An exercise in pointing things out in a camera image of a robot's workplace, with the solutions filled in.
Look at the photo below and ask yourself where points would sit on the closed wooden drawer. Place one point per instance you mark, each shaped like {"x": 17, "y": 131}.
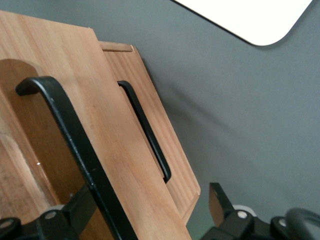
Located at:
{"x": 125, "y": 67}

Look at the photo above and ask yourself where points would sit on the beige plastic tray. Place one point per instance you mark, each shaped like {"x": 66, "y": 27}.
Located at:
{"x": 250, "y": 20}

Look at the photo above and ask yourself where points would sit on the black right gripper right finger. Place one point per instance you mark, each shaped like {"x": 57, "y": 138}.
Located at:
{"x": 225, "y": 212}

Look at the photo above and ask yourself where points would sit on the wooden drawer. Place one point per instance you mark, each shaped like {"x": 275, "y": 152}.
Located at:
{"x": 125, "y": 67}
{"x": 82, "y": 87}

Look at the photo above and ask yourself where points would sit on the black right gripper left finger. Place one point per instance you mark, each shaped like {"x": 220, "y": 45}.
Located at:
{"x": 72, "y": 217}

